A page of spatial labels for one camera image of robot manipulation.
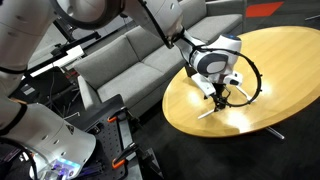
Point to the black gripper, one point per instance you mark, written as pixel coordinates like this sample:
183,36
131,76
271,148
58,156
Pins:
221,90

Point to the oval wooden table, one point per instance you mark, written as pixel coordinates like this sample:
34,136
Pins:
286,66

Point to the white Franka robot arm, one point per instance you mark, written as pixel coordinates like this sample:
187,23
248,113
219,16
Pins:
33,133

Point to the white light bar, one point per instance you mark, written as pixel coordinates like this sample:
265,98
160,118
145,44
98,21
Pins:
56,61

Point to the black robot cart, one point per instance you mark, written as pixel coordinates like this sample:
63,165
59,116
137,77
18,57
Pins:
100,108

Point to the white plastic fork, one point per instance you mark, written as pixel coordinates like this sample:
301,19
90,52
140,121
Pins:
206,114
247,95

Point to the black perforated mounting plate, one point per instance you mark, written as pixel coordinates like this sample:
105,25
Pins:
108,140

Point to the grey fabric sofa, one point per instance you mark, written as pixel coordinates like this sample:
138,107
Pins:
133,83

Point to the black camera stand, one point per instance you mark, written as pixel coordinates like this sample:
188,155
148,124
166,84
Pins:
76,38

